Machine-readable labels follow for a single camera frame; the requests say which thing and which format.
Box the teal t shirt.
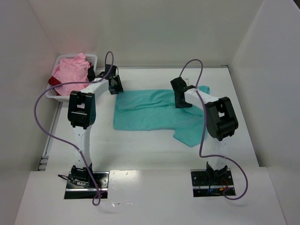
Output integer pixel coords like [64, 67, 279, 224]
[113, 90, 204, 147]

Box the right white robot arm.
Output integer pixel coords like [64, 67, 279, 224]
[170, 77, 239, 184]

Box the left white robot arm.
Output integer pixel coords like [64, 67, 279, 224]
[67, 64, 123, 187]

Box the black t shirt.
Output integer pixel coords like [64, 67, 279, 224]
[87, 66, 96, 82]

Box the pink t shirt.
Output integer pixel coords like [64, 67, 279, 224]
[51, 53, 92, 96]

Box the red t shirt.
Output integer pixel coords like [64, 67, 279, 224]
[48, 76, 62, 88]

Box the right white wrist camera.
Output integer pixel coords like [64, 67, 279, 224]
[183, 78, 189, 85]

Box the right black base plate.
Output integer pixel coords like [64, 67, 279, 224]
[191, 170, 236, 197]

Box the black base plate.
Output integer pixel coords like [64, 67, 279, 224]
[64, 171, 110, 200]
[191, 170, 236, 197]

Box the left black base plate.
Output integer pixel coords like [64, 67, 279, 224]
[64, 171, 110, 200]

